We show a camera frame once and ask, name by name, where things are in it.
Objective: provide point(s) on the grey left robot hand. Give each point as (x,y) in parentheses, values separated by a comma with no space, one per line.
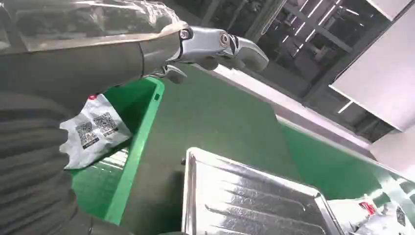
(97,58)

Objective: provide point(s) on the white mailer with QR codes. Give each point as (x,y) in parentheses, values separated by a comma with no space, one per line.
(94,133)

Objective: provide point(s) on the green plastic crate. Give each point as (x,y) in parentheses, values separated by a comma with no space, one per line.
(129,181)

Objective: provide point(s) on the electronic scale with steel tray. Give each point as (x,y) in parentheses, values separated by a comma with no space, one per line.
(246,201)

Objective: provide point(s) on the green conveyor belt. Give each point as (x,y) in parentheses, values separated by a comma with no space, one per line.
(324,168)

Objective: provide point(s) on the grey mailer with red print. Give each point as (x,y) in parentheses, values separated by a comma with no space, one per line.
(347,214)

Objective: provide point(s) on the white mailer with black letters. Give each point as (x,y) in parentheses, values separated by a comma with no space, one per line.
(389,223)

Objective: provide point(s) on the silver conveyor rail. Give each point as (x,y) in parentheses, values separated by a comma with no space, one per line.
(324,136)

